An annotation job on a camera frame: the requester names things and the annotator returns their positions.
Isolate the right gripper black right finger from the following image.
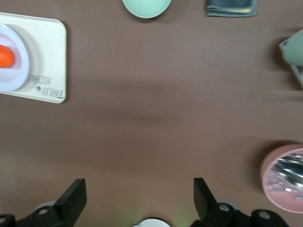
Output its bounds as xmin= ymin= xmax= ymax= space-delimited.
xmin=193 ymin=177 xmax=291 ymax=227

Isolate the grey wire cup rack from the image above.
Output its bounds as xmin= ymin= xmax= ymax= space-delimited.
xmin=278 ymin=37 xmax=303 ymax=89

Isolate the cream tray with bear print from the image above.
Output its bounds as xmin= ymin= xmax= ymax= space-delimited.
xmin=0 ymin=11 xmax=68 ymax=105

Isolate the metal scoop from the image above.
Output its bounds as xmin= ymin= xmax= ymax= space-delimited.
xmin=272 ymin=152 xmax=303 ymax=188

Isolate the pink bowl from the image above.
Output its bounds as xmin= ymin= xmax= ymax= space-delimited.
xmin=259 ymin=144 xmax=303 ymax=215

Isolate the light green cup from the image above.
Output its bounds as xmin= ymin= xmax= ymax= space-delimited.
xmin=281 ymin=29 xmax=303 ymax=67

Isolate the dark grey folded cloth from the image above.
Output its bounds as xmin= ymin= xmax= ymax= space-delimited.
xmin=205 ymin=0 xmax=259 ymax=18

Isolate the light green bowl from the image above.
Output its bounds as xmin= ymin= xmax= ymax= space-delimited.
xmin=122 ymin=0 xmax=173 ymax=19

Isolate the white round plate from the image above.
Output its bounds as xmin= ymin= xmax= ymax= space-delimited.
xmin=0 ymin=23 xmax=31 ymax=93

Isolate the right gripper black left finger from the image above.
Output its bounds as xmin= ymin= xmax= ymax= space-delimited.
xmin=0 ymin=178 xmax=88 ymax=227

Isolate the orange fruit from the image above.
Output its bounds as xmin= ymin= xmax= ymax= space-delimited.
xmin=0 ymin=44 xmax=16 ymax=70

